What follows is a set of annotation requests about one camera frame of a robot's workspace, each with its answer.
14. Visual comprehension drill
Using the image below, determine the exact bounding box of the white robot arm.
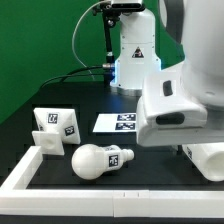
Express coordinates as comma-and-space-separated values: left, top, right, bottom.
111, 0, 224, 147

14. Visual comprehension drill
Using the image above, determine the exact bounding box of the grey cable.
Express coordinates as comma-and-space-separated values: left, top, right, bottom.
71, 0, 111, 69

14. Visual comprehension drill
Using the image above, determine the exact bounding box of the white light bulb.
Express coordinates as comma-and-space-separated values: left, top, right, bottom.
71, 144, 134, 180

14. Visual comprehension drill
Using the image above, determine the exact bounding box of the black cable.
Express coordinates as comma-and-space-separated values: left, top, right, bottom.
40, 65, 111, 89

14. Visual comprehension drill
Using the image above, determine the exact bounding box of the white frame wall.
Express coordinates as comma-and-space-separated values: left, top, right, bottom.
0, 146, 224, 218

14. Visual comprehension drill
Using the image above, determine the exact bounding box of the white marker sheet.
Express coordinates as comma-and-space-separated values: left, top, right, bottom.
93, 113, 136, 133

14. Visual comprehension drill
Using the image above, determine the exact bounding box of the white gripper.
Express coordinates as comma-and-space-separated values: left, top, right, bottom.
136, 62, 224, 147

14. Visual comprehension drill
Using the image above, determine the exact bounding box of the white lamp shade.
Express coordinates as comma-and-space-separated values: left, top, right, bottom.
183, 143, 224, 182

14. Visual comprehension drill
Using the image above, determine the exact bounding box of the white lamp base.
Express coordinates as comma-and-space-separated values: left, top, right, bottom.
32, 108, 81, 155

